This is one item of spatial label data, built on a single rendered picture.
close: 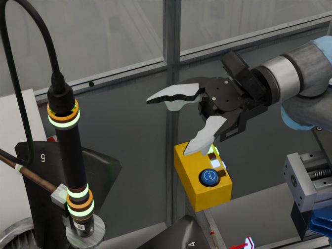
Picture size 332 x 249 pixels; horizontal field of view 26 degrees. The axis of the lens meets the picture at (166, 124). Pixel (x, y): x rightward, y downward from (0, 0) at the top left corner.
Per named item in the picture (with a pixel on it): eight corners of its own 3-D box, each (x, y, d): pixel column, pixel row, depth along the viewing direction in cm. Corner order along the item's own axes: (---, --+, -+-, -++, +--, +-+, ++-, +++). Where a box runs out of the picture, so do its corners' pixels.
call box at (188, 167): (173, 167, 195) (173, 145, 186) (207, 156, 197) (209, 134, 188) (194, 216, 186) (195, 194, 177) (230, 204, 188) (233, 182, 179)
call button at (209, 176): (198, 175, 182) (199, 171, 180) (213, 170, 183) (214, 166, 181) (204, 187, 179) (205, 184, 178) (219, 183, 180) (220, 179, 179)
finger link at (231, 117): (222, 145, 116) (247, 108, 120) (222, 140, 115) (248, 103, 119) (196, 133, 117) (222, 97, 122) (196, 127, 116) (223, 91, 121)
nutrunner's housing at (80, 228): (71, 241, 130) (35, 77, 94) (85, 226, 132) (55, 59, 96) (88, 252, 129) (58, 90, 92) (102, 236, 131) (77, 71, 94)
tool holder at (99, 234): (49, 231, 129) (42, 203, 121) (74, 203, 132) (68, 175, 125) (89, 258, 126) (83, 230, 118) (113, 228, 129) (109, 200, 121)
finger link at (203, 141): (198, 178, 117) (225, 138, 122) (199, 157, 113) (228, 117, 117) (182, 169, 118) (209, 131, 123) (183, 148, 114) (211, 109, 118)
